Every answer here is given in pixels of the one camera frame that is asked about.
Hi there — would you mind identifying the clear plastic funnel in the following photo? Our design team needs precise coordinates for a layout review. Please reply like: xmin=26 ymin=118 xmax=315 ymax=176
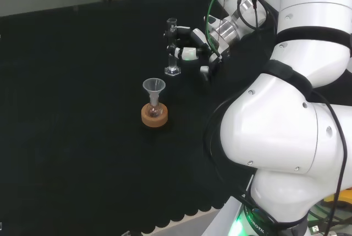
xmin=142 ymin=78 xmax=167 ymax=107

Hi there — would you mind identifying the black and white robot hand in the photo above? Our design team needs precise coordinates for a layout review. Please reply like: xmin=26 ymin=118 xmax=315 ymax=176
xmin=164 ymin=25 xmax=224 ymax=83

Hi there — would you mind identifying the clear glass graduated cylinder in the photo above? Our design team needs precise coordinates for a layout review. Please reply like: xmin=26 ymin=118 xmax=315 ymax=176
xmin=164 ymin=18 xmax=182 ymax=77

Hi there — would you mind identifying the long black arm cable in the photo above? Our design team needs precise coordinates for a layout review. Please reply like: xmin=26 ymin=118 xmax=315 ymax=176
xmin=312 ymin=90 xmax=348 ymax=236

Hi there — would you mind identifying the yellow stop button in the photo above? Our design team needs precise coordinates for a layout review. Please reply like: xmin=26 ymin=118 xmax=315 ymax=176
xmin=323 ymin=185 xmax=352 ymax=204

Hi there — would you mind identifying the cork ring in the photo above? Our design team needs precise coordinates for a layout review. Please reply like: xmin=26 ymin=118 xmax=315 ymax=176
xmin=141 ymin=102 xmax=169 ymax=129

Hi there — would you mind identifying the black bench cloth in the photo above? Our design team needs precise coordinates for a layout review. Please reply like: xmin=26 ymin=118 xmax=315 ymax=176
xmin=0 ymin=0 xmax=278 ymax=234

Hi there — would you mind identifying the round-bottom glass flask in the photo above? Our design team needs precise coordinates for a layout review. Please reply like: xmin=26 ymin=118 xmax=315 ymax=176
xmin=145 ymin=97 xmax=163 ymax=118

